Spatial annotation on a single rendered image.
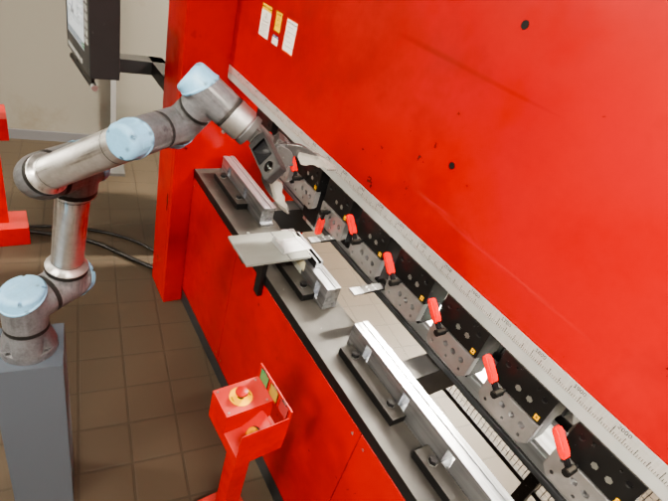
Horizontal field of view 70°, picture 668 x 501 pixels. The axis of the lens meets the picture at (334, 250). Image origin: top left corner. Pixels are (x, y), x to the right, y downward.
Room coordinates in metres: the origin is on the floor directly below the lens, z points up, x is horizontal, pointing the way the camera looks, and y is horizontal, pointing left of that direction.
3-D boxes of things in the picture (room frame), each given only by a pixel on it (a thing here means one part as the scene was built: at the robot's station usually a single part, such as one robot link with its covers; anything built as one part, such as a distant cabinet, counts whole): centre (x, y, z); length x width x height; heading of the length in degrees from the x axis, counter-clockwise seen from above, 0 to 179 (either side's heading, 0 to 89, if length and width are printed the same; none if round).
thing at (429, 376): (1.36, -0.56, 0.81); 0.64 x 0.08 x 0.14; 131
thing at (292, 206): (2.15, 0.13, 0.81); 0.64 x 0.08 x 0.14; 131
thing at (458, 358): (0.98, -0.39, 1.26); 0.15 x 0.09 x 0.17; 41
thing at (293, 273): (1.50, 0.14, 0.89); 0.30 x 0.05 x 0.03; 41
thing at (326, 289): (1.52, 0.08, 0.92); 0.39 x 0.06 x 0.10; 41
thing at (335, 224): (1.43, 0.01, 1.26); 0.15 x 0.09 x 0.17; 41
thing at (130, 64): (2.37, 1.18, 1.17); 0.40 x 0.24 x 0.07; 41
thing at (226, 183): (1.98, 0.56, 0.89); 0.30 x 0.05 x 0.03; 41
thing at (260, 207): (1.98, 0.48, 0.92); 0.50 x 0.06 x 0.10; 41
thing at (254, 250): (1.47, 0.23, 1.00); 0.26 x 0.18 x 0.01; 131
